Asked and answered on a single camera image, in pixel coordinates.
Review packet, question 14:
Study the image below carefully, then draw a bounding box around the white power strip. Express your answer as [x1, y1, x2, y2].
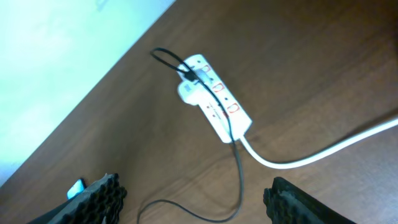
[178, 54, 252, 143]

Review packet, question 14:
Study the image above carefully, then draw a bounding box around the white USB charger adapter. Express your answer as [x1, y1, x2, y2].
[177, 69, 213, 106]

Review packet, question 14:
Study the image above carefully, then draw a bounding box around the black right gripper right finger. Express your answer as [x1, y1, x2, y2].
[263, 177, 354, 224]

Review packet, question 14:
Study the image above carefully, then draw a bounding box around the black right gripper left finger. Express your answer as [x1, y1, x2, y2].
[29, 173, 127, 224]

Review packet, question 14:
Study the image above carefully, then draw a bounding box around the white power strip cord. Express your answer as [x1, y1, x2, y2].
[239, 117, 398, 170]

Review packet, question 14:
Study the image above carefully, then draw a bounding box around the blue Galaxy smartphone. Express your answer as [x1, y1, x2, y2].
[67, 179, 86, 199]

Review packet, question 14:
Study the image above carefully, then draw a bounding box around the black USB charging cable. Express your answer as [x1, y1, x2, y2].
[136, 47, 244, 224]

